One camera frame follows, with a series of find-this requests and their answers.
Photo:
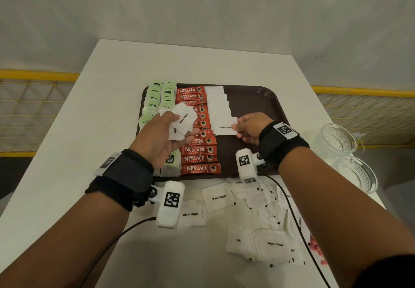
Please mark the person's left hand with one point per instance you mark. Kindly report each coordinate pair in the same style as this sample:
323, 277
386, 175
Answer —
152, 145

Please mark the person's right hand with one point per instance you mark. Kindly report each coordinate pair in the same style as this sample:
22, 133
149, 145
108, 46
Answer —
253, 127

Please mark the brown tray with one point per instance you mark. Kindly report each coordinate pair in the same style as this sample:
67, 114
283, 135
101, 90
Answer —
256, 103

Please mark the sugar sachet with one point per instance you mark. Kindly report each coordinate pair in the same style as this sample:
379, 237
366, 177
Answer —
223, 127

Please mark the row of red Nescafe sachets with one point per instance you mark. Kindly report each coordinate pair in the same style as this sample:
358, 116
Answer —
197, 160

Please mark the clear patterned glass cup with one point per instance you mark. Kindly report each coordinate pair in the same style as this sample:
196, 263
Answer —
356, 174
337, 138

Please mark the pile of white sugar sachets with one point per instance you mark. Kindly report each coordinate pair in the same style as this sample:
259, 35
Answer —
259, 229

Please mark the pile of red stirrer sticks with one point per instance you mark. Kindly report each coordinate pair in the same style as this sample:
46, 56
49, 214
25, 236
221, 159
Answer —
316, 249

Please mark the person's left forearm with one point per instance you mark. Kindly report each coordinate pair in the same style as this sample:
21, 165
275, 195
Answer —
61, 245

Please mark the person's right forearm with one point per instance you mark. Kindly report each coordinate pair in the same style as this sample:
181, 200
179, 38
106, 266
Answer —
343, 219

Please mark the person's dark sleeve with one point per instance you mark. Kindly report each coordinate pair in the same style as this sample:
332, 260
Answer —
389, 271

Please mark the black right wristband with markers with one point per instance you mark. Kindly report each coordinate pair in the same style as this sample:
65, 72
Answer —
282, 145

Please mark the black wristband with markers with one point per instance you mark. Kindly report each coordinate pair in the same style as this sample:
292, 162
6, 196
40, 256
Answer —
126, 177
282, 145

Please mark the black left wristband with markers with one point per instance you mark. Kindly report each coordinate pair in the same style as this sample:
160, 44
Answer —
126, 177

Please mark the yellow mesh railing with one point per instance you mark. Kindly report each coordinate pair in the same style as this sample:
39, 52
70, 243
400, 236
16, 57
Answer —
35, 113
366, 116

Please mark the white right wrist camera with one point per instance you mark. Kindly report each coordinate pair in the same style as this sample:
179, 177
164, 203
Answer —
246, 164

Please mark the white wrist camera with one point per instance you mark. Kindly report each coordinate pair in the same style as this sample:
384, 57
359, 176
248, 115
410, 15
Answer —
246, 164
168, 203

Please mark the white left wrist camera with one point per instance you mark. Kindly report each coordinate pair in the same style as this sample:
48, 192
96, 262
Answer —
168, 203

